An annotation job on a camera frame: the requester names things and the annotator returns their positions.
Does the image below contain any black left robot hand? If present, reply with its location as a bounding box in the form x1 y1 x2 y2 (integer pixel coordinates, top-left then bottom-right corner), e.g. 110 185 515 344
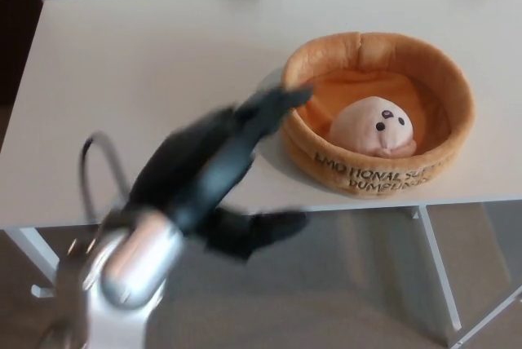
122 83 316 263

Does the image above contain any cream plush dumpling toy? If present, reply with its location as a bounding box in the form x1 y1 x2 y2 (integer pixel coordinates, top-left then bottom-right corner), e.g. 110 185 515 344
328 95 418 158

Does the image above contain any orange plush round plate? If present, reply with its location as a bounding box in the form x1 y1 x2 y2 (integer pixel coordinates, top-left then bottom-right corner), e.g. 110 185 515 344
280 31 478 200

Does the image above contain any dark wooden furniture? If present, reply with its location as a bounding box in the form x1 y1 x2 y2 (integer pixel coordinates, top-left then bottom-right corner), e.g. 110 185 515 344
0 0 44 110

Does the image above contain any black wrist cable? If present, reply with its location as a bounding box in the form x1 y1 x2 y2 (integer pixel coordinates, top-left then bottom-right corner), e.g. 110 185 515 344
78 130 128 224

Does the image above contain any white table leg frame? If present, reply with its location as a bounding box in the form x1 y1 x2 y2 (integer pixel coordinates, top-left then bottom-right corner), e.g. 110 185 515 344
405 203 522 349
6 226 82 299

